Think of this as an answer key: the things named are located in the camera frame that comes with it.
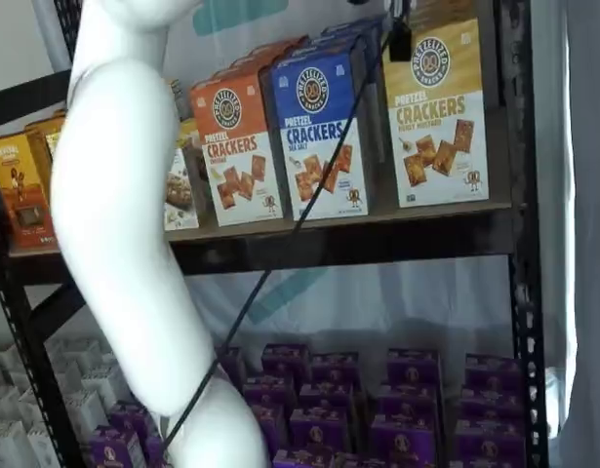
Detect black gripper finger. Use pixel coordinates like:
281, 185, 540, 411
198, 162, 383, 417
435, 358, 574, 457
380, 0, 414, 63

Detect yellow pretzel crackers box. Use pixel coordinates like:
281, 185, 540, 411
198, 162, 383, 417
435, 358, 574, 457
380, 18, 492, 210

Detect blue pretzel crackers box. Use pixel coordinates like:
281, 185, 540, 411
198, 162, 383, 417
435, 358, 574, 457
321, 24, 384, 44
274, 36, 377, 62
270, 48, 381, 222

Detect orange pretzel crackers box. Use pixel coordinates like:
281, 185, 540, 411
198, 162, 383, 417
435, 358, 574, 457
209, 57, 276, 82
188, 67, 286, 228
230, 46, 294, 67
250, 34, 310, 55

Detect black metal shelf rack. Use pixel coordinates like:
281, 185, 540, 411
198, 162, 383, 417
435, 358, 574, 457
0, 0, 549, 468

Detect Simple Mills almond bars box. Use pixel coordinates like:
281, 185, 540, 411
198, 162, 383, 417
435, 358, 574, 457
172, 116, 199, 147
162, 143, 201, 232

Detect purple Annie's cracker box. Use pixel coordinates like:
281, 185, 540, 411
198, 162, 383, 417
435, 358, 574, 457
453, 416, 526, 468
261, 343, 311, 386
289, 407, 353, 452
145, 433, 172, 468
334, 451, 403, 468
89, 426, 145, 468
377, 382, 445, 420
464, 354, 523, 391
253, 404, 290, 443
299, 382, 359, 413
310, 351, 364, 389
272, 447, 336, 468
243, 373, 297, 410
386, 346, 442, 386
458, 384, 525, 423
370, 413, 446, 462
108, 402, 154, 440

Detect orange brown snack box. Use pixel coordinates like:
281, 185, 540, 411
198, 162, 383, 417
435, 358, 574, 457
0, 134, 57, 251
25, 113, 69, 167

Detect black cable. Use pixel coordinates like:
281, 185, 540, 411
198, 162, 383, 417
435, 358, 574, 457
160, 14, 403, 457

